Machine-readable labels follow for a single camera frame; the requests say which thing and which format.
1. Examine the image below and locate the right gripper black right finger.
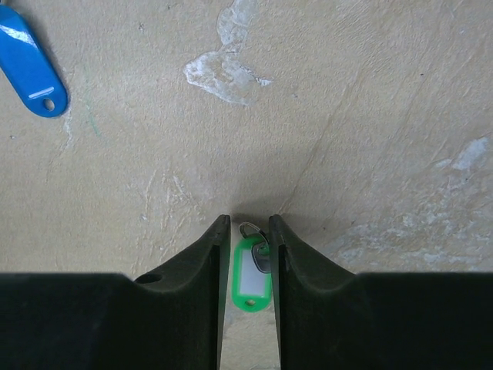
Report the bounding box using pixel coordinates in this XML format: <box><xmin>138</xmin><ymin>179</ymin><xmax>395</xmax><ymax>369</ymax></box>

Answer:
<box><xmin>269</xmin><ymin>215</ymin><xmax>492</xmax><ymax>369</ymax></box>

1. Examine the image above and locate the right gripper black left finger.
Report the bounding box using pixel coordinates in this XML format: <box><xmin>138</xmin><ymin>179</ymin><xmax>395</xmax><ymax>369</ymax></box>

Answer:
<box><xmin>1</xmin><ymin>215</ymin><xmax>231</xmax><ymax>369</ymax></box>

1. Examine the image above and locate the silver key with green tag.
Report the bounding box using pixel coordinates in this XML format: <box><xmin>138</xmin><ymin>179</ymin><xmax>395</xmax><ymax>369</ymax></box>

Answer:
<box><xmin>231</xmin><ymin>222</ymin><xmax>272</xmax><ymax>313</ymax></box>

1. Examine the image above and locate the silver key with blue tag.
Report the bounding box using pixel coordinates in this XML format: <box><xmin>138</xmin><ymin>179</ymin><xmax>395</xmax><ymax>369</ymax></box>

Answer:
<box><xmin>1</xmin><ymin>5</ymin><xmax>69</xmax><ymax>118</ymax></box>

